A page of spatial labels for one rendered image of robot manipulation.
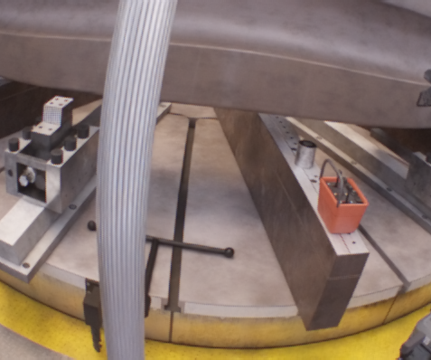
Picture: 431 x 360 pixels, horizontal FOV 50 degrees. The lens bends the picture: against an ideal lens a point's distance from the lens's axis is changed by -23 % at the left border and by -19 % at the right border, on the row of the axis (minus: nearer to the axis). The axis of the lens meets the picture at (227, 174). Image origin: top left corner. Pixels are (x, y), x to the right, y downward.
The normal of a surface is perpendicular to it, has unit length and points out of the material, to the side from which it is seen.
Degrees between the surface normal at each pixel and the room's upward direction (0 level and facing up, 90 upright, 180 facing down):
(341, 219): 97
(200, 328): 90
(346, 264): 90
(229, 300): 0
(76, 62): 90
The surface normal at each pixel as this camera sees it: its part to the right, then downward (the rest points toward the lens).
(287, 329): 0.18, 0.47
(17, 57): -0.37, 0.37
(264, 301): 0.15, -0.88
